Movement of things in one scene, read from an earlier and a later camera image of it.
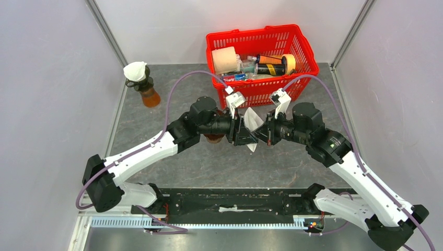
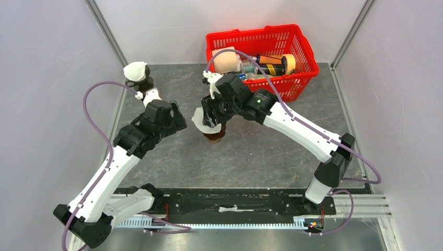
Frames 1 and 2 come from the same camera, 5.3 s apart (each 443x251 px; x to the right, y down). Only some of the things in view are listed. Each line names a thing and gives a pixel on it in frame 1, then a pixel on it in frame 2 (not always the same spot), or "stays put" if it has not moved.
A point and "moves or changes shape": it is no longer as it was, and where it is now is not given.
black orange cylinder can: [269, 66] stays put
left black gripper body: [233, 136] to [174, 124]
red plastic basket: [272, 40] stays put
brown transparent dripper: [214, 138] stays put
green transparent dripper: [142, 85] stays put
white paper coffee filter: [135, 71] stays put
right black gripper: [267, 133] to [208, 105]
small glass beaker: [214, 139] stays put
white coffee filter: [253, 121] moves or changes shape
